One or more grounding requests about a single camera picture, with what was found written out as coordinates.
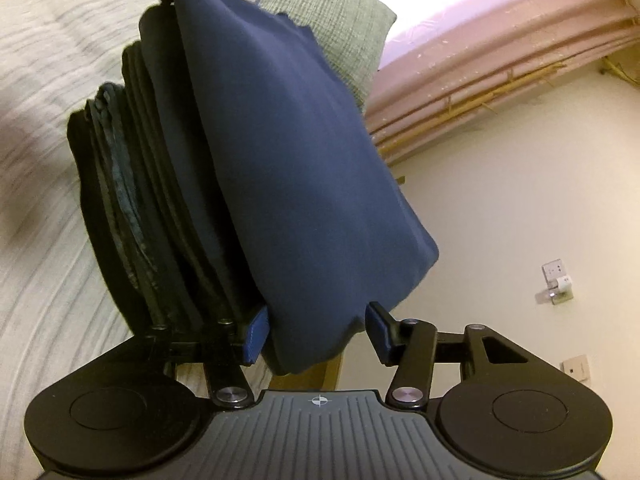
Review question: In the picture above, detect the stack of dark folded clothes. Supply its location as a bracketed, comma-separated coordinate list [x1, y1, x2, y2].
[66, 5, 271, 342]

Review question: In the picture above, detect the grey-green pillow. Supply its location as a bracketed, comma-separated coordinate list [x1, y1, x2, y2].
[257, 0, 398, 109]

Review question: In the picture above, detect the white wall switch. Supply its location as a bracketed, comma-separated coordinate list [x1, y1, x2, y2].
[560, 353, 594, 386]

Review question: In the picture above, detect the navy blue garment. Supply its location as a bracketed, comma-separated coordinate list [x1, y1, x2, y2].
[137, 0, 441, 376]

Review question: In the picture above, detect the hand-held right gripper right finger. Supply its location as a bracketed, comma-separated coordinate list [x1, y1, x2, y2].
[365, 301, 531, 408]

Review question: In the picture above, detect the pink curtain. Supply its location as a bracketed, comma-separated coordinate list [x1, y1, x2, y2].
[364, 0, 640, 167]

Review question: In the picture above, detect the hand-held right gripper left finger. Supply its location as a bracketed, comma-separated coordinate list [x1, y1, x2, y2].
[106, 307, 271, 408]

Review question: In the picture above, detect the white wall socket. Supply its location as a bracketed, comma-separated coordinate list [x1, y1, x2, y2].
[542, 258, 574, 307]

